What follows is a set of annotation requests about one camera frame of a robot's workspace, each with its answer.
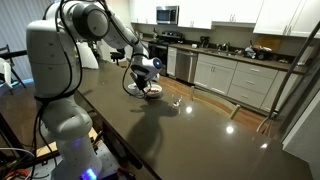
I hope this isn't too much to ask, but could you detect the white ceramic bowl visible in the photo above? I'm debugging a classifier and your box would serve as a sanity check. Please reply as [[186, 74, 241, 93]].
[[144, 84, 162, 98]]

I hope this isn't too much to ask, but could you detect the black kitchen stove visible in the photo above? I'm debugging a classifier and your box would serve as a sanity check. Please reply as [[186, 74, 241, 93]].
[[148, 31, 184, 76]]

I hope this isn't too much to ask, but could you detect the black coffee maker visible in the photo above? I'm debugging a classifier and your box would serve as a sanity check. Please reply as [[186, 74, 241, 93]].
[[200, 36, 210, 48]]

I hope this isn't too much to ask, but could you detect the stainless dishwasher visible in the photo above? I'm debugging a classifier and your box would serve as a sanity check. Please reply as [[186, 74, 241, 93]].
[[175, 49, 198, 83]]

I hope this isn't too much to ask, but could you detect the black office chair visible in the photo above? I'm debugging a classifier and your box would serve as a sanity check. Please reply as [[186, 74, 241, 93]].
[[111, 49, 125, 64]]

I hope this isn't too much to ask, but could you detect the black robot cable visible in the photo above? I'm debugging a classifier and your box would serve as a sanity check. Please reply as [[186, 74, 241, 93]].
[[29, 0, 151, 180]]

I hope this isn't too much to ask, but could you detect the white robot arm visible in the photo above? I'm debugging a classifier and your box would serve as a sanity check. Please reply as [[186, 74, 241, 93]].
[[26, 0, 162, 180]]

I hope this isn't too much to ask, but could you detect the black camera tripod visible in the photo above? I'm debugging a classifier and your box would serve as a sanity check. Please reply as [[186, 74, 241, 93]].
[[0, 50, 27, 88]]

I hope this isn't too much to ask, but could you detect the mixed nuts and fruit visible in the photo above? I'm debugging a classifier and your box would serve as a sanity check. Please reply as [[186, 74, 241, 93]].
[[148, 88, 159, 93]]

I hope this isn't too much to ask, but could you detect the wooden chair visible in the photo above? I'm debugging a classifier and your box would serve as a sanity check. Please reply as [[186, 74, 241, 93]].
[[190, 86, 240, 120]]

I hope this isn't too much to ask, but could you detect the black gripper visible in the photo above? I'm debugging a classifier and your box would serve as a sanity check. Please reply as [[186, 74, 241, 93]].
[[134, 75, 150, 92]]

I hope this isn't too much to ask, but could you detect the stainless microwave oven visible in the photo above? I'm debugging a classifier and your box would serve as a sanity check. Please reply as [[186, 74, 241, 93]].
[[156, 6, 179, 25]]

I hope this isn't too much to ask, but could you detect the clear drinking glass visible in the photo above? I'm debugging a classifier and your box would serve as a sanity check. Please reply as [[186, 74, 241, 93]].
[[172, 94, 182, 107]]

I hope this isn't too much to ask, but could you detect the small white cup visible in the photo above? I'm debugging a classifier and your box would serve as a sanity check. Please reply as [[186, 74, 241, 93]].
[[128, 83, 139, 95]]

